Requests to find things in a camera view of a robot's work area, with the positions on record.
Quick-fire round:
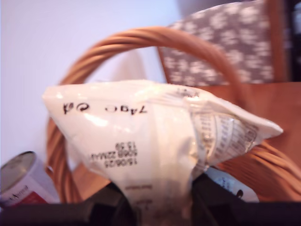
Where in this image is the white egg bag black print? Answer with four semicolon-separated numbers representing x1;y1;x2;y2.
41;79;284;226

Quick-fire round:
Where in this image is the woven wicker basket with handle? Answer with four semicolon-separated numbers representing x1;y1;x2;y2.
46;25;301;203

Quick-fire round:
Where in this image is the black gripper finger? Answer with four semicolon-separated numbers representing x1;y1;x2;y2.
188;174;238;226
93;183;142;226

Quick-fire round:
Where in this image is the paw print chair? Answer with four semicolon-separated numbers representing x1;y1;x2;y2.
157;0;290;86

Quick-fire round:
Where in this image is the white pet food can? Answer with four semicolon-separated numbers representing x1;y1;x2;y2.
0;150;56;208

